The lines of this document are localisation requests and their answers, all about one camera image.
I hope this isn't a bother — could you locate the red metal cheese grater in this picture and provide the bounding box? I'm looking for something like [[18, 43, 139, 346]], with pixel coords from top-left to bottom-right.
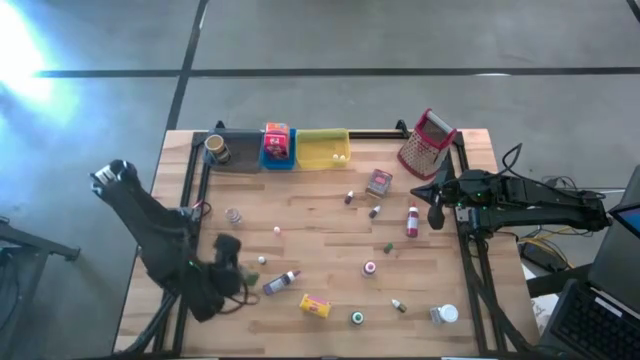
[[396, 108, 459, 182]]

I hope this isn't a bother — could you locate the red food colour bottle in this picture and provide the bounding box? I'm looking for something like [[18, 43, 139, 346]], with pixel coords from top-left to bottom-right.
[[405, 201, 420, 239]]

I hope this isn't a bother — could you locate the black laptop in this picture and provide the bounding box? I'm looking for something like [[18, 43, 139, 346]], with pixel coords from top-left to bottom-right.
[[538, 167, 640, 360]]

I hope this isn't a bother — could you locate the black power brick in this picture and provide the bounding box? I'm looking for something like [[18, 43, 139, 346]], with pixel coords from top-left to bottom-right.
[[519, 242, 569, 274]]

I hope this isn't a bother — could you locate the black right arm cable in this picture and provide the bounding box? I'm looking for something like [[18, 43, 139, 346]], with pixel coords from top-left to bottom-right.
[[499, 143, 525, 176]]

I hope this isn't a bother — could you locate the yellow plastic bin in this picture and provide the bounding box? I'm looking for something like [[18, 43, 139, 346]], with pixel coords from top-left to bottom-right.
[[294, 127, 352, 171]]

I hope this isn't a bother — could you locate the blue plastic basket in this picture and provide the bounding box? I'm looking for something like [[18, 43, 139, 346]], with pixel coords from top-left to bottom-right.
[[258, 127, 297, 171]]

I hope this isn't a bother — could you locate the yellow Corn Pops cereal box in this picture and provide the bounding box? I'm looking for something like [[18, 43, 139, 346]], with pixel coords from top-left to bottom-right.
[[298, 293, 333, 320]]

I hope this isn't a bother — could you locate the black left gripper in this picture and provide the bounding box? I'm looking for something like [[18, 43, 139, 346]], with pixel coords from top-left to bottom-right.
[[189, 233, 251, 324]]

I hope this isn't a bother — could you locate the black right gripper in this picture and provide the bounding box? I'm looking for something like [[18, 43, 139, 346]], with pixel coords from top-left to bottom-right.
[[410, 158, 476, 231]]

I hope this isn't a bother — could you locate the dark grey plastic bin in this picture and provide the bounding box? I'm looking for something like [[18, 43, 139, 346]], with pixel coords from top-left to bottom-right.
[[202, 128, 265, 175]]

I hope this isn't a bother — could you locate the black side stand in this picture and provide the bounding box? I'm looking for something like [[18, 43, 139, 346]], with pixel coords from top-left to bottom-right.
[[0, 217, 81, 360]]

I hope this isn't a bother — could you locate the red pink box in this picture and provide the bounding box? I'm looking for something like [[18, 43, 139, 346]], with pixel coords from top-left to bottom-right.
[[263, 133, 291, 161]]

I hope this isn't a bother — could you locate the small metal tin box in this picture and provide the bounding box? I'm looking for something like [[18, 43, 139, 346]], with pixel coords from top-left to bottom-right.
[[364, 168, 394, 200]]

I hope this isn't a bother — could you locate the black aluminium table frame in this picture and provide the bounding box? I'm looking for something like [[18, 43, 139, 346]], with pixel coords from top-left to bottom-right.
[[113, 119, 539, 359]]

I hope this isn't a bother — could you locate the laptop with blue screen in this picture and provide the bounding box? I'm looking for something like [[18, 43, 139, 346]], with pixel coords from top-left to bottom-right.
[[607, 202, 640, 240]]

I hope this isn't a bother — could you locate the white-lid clear jar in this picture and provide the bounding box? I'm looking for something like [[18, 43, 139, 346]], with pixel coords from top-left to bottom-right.
[[429, 303, 460, 326]]

